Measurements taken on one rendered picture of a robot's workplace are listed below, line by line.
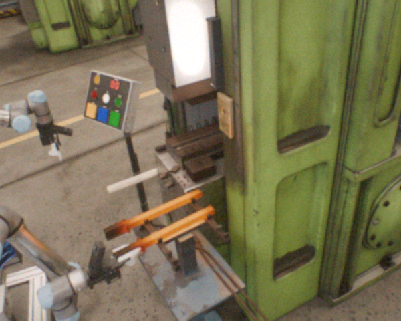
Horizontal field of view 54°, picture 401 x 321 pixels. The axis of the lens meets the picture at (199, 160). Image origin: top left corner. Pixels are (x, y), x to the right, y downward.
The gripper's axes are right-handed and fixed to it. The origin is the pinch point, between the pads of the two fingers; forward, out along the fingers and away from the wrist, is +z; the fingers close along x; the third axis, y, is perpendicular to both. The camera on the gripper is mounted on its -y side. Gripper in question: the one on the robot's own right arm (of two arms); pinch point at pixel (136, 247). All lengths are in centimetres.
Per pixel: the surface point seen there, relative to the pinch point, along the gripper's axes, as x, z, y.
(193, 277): 4.8, 18.6, 26.3
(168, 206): -10.8, 19.5, -0.8
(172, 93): -38, 41, -34
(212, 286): 13.0, 22.7, 26.3
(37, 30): -561, 75, 66
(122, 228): -12.0, -0.2, 0.1
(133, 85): -88, 42, -19
